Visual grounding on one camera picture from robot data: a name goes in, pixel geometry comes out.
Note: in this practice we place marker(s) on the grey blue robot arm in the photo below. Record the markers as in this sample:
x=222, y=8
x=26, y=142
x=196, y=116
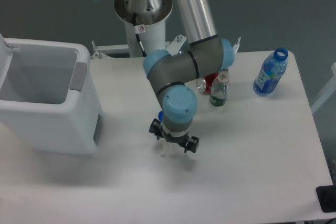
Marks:
x=168, y=73

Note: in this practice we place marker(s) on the blue bottle cap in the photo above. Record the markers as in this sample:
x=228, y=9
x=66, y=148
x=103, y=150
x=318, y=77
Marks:
x=160, y=116

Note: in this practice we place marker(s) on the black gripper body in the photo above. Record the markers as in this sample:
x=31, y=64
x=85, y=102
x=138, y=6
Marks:
x=180, y=138

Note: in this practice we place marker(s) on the red soda can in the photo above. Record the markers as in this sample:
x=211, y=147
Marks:
x=204, y=84

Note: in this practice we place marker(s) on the white trash bin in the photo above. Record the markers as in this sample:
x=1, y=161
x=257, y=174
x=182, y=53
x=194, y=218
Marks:
x=48, y=97

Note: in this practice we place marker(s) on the clear green plastic bottle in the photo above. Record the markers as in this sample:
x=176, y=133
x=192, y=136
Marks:
x=219, y=89

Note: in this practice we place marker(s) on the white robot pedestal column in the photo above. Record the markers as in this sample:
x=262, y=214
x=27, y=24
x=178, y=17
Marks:
x=152, y=38

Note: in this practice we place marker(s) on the white metal base frame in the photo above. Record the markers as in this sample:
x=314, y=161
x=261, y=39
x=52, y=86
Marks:
x=173, y=47

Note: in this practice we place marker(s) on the blue plastic drink bottle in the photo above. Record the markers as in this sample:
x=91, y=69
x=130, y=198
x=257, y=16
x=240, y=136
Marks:
x=272, y=69

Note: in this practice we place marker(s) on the white frame at right edge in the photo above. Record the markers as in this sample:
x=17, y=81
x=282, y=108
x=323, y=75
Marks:
x=327, y=91

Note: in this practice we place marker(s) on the black device at corner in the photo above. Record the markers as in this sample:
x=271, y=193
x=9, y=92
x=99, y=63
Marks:
x=326, y=197

